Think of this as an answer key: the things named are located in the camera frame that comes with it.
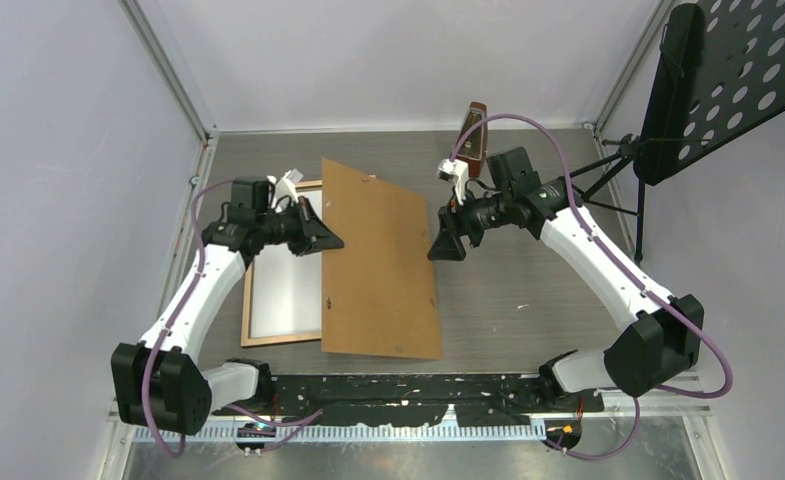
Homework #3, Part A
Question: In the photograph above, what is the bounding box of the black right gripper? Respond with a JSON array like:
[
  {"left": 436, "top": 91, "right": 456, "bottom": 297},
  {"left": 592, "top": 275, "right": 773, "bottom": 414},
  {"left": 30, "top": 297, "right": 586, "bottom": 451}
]
[{"left": 428, "top": 183, "right": 513, "bottom": 261}]

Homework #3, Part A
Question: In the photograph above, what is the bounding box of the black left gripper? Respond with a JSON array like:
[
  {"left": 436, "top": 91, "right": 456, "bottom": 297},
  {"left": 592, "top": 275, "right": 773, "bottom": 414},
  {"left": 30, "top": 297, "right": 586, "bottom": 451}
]
[{"left": 257, "top": 195, "right": 344, "bottom": 256}]

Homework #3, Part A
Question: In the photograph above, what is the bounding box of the beach landscape photo print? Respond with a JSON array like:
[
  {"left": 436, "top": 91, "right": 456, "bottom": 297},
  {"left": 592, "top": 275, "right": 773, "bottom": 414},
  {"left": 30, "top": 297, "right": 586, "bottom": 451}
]
[{"left": 249, "top": 188, "right": 324, "bottom": 339}]

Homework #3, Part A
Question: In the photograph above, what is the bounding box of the brown cardboard backing board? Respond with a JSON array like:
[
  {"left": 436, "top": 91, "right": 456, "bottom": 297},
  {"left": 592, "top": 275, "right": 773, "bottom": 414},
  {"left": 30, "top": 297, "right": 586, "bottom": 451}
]
[{"left": 321, "top": 159, "right": 442, "bottom": 360}]

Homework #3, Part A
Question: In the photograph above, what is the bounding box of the light wooden picture frame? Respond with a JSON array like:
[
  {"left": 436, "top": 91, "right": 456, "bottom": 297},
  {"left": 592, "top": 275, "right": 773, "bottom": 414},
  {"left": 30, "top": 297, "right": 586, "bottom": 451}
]
[{"left": 240, "top": 180, "right": 324, "bottom": 348}]

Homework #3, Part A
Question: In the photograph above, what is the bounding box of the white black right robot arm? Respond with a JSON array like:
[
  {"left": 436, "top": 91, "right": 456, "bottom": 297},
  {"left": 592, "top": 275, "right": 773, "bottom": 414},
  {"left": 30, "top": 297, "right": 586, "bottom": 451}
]
[{"left": 428, "top": 147, "right": 704, "bottom": 411}]

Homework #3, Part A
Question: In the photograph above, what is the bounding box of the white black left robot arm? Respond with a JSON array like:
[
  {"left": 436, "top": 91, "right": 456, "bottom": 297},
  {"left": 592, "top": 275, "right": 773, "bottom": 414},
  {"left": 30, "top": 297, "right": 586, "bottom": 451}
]
[{"left": 110, "top": 169, "right": 344, "bottom": 435}]

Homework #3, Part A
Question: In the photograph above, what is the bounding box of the brown wooden metronome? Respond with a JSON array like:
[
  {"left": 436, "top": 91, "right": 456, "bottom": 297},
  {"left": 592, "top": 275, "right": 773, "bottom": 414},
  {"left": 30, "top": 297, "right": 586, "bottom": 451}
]
[{"left": 455, "top": 101, "right": 488, "bottom": 178}]

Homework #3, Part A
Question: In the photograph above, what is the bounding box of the black perforated music stand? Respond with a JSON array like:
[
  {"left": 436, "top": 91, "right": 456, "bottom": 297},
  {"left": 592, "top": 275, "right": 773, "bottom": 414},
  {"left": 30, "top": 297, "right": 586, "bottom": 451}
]
[{"left": 582, "top": 1, "right": 785, "bottom": 262}]

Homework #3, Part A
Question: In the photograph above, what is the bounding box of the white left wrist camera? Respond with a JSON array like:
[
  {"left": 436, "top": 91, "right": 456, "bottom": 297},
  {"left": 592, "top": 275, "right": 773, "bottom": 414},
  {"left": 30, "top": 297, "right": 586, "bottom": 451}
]
[{"left": 267, "top": 169, "right": 304, "bottom": 212}]

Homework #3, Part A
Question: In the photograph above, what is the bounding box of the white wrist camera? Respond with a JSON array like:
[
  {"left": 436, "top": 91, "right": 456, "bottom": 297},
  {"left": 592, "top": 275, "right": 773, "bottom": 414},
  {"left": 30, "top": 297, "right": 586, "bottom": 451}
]
[
  {"left": 436, "top": 159, "right": 470, "bottom": 206},
  {"left": 267, "top": 169, "right": 304, "bottom": 212}
]

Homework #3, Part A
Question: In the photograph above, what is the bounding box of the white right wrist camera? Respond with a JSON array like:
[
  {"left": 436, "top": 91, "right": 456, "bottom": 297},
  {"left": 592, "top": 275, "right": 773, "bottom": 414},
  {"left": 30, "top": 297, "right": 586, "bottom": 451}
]
[{"left": 436, "top": 159, "right": 470, "bottom": 206}]

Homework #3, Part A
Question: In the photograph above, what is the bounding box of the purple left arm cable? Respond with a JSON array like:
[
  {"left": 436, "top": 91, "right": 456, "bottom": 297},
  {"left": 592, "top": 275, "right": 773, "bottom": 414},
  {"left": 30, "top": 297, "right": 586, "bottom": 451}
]
[{"left": 140, "top": 178, "right": 324, "bottom": 460}]

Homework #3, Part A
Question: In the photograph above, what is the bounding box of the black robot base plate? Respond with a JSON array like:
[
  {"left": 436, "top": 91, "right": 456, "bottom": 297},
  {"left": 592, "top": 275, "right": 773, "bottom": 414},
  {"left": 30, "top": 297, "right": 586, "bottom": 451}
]
[{"left": 237, "top": 373, "right": 604, "bottom": 427}]

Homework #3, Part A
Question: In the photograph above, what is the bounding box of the aluminium extrusion rail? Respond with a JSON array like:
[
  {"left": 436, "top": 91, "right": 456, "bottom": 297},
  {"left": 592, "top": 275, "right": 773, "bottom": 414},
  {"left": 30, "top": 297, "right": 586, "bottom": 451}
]
[{"left": 108, "top": 370, "right": 713, "bottom": 444}]

